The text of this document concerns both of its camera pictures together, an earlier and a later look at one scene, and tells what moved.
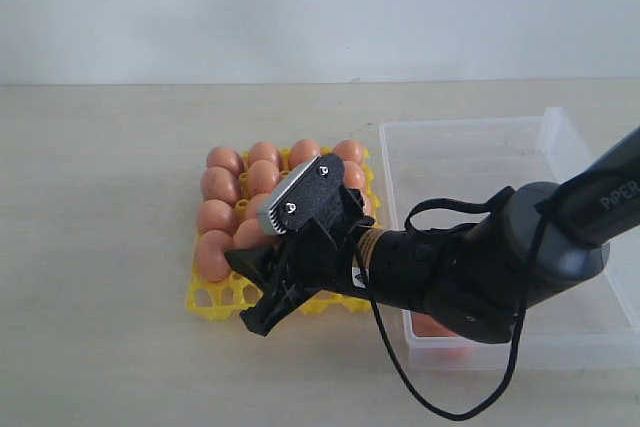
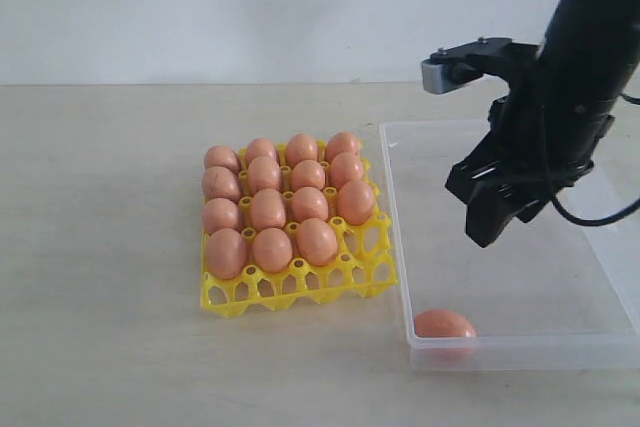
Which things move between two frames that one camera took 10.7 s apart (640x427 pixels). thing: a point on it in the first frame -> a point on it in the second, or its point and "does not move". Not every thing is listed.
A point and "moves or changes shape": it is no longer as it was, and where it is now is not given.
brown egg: x=213 y=263 moves or changes shape
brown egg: x=263 y=176 does not move
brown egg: x=219 y=184 does not move
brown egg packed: x=226 y=158 does not move
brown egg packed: x=349 y=150 moves or changes shape
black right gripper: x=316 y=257 -> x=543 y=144
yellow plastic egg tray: x=226 y=300 moves or changes shape
